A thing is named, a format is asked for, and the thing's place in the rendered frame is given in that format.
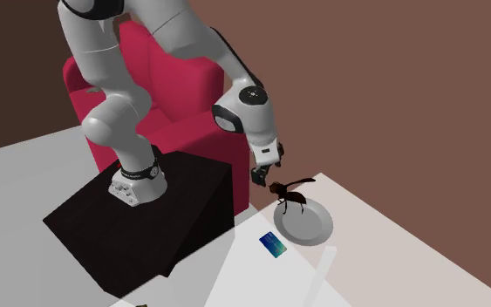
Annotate dark brown wasp figure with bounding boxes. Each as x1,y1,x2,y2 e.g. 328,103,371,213
268,177,317,215

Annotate blue card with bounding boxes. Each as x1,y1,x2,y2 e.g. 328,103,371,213
258,231,289,260

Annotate grey round plate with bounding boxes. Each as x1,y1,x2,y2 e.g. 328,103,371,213
273,197,335,247

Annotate red armchair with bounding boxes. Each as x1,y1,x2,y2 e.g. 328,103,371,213
62,20,252,216

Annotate dark robot stand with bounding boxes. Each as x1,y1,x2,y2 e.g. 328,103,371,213
42,150,235,299

